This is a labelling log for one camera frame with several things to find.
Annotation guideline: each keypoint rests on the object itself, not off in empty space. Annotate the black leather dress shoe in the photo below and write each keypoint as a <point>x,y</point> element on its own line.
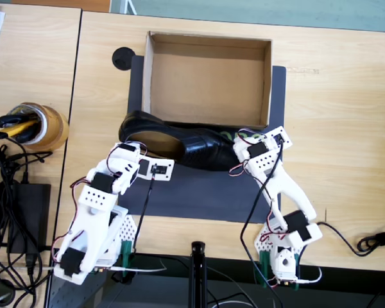
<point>205,150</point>

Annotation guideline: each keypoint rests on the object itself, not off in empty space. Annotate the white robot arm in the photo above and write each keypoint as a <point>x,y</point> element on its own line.
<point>287,186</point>
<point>86,221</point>

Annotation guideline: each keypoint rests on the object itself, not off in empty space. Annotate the open cardboard box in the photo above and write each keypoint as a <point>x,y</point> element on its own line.
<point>208,86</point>

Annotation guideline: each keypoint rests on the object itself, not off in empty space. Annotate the black WOWROBO mat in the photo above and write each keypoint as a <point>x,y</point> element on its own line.
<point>195,199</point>

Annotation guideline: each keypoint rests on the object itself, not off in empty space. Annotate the brown packing tape roll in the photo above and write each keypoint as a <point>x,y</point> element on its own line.
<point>56,131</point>

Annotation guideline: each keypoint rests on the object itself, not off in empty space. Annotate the black round desk grommet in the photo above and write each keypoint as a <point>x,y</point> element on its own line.
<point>122,59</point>

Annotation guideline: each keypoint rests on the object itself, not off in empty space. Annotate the green table clamp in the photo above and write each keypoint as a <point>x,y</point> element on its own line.
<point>127,253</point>
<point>297,269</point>
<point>264,266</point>

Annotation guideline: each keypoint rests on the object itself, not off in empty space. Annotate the large black power brick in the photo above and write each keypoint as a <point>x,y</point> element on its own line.
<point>40,208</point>

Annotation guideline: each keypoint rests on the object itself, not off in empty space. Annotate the black perforated desk panel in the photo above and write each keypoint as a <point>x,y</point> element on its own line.
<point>67,296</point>

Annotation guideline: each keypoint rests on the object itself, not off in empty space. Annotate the wrist camera white plate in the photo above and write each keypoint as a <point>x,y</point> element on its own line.
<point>277,138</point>
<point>162,170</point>

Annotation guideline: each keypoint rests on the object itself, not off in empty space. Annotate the black camera stand pole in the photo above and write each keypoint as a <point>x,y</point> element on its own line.
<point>199,272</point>

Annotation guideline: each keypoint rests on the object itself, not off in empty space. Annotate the white metal frame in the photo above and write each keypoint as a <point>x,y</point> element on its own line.
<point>128,6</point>

